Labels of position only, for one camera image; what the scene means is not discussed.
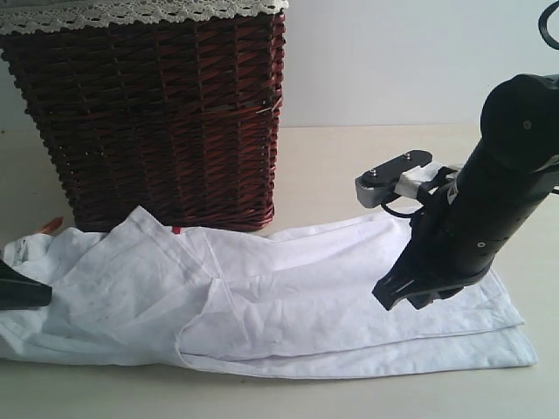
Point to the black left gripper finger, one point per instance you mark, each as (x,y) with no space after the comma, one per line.
(17,292)

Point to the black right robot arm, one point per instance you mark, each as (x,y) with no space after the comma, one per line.
(514,167)

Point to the white t-shirt with red lettering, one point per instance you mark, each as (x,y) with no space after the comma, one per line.
(296,304)

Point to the dark red wicker basket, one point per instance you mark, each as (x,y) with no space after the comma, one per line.
(181,119)

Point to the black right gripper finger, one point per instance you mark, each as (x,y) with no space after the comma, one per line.
(392,288)
(421,295)

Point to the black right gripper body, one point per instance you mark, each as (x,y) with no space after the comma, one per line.
(441,252)

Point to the orange garment tag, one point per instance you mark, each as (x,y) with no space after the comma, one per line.
(51,226)

